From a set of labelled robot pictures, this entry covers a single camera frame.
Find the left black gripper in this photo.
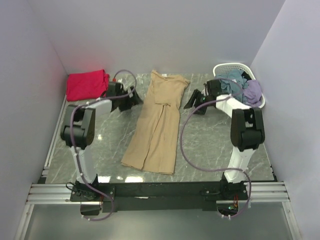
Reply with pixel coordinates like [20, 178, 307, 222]
[117, 86, 144, 113]

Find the folded red t-shirt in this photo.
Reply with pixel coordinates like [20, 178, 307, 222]
[66, 69, 110, 102]

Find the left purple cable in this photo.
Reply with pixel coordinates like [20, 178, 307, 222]
[70, 69, 138, 222]

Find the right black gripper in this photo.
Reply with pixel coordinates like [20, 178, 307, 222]
[183, 89, 212, 117]

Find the purple cable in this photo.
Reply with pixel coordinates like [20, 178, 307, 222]
[70, 69, 138, 222]
[179, 77, 252, 221]

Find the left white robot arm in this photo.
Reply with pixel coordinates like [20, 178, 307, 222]
[60, 81, 143, 201]

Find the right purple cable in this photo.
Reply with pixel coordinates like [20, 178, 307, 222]
[179, 77, 252, 221]

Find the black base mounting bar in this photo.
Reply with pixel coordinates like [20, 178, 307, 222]
[70, 180, 250, 216]

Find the beige t-shirt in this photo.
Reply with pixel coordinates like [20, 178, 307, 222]
[121, 70, 190, 175]

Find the aluminium frame rail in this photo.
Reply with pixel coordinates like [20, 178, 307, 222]
[26, 105, 303, 240]

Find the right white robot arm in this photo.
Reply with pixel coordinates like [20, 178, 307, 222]
[184, 78, 265, 200]

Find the white laundry basket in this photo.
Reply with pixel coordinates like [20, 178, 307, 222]
[212, 63, 265, 108]

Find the blue t-shirt in basket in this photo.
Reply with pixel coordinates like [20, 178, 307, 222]
[215, 69, 249, 103]

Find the purple t-shirt in basket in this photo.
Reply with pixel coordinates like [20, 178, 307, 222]
[243, 79, 262, 107]

